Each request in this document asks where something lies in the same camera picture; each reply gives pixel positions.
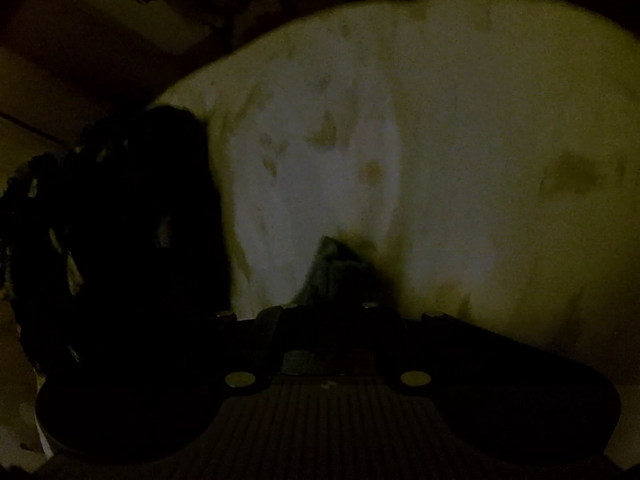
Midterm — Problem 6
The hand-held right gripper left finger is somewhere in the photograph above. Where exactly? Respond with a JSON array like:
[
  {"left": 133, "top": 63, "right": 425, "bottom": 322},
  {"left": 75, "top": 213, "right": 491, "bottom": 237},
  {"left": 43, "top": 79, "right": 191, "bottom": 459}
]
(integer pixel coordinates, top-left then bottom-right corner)
[{"left": 202, "top": 303, "right": 331, "bottom": 392}]

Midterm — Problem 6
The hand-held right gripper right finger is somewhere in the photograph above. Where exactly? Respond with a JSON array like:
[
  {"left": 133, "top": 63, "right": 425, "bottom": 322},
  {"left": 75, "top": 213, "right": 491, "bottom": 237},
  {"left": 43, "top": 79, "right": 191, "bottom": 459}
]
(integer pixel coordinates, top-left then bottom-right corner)
[{"left": 330, "top": 301, "right": 453, "bottom": 390}]

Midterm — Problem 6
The dark green cloth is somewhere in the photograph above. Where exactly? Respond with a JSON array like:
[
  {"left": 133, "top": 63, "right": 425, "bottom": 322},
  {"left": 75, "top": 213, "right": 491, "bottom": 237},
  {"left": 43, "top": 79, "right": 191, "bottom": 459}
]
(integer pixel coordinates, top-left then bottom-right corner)
[{"left": 298, "top": 236, "right": 386, "bottom": 308}]

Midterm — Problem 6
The white floral bedsheet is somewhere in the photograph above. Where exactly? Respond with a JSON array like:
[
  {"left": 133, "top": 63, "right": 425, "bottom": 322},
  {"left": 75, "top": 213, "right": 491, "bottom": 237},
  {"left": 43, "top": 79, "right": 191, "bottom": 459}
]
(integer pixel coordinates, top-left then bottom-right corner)
[{"left": 150, "top": 0, "right": 640, "bottom": 391}]

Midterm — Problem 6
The black cloth pile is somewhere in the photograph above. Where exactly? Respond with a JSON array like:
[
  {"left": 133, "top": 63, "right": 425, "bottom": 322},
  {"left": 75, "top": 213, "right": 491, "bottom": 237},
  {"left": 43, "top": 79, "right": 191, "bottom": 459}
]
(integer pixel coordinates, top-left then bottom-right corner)
[{"left": 0, "top": 105, "right": 236, "bottom": 376}]

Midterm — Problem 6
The light brown furniture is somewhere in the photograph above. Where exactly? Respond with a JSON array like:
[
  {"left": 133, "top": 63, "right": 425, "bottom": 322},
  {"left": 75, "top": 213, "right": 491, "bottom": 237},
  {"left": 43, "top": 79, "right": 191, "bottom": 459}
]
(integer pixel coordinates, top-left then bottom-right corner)
[{"left": 0, "top": 0, "right": 231, "bottom": 151}]

